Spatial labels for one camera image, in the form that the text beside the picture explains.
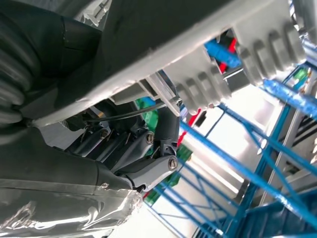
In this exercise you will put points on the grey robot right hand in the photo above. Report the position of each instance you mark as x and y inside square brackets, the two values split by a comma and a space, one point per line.
[49, 184]

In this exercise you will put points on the blue metal shelf rack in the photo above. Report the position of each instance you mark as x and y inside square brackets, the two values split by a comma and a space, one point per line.
[223, 153]

